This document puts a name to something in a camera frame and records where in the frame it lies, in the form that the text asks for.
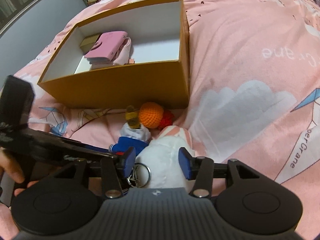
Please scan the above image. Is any orange cardboard box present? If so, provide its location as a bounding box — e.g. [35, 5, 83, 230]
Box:
[38, 0, 189, 109]

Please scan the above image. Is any pink patterned bedsheet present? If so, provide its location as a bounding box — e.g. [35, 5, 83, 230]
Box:
[16, 0, 319, 239]

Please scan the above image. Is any metal key ring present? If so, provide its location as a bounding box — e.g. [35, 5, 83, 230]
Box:
[128, 162, 153, 189]

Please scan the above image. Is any pink card holder wallet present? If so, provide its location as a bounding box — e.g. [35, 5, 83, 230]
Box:
[84, 31, 128, 64]

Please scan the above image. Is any blue white doll keychain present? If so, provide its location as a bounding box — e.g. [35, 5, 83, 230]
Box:
[108, 106, 151, 156]

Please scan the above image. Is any red crochet ball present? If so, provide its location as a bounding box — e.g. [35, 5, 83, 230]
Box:
[157, 109, 174, 131]

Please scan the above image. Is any white flat box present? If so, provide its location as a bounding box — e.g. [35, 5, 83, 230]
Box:
[74, 57, 92, 74]

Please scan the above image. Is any small gold box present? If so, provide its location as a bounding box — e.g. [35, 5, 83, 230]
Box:
[80, 34, 101, 55]

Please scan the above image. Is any orange crochet ball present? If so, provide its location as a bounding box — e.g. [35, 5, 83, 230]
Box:
[138, 102, 164, 129]

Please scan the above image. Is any person's hand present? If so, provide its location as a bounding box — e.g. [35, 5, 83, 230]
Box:
[1, 147, 38, 209]

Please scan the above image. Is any white plush toy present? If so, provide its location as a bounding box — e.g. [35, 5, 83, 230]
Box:
[136, 126, 195, 192]

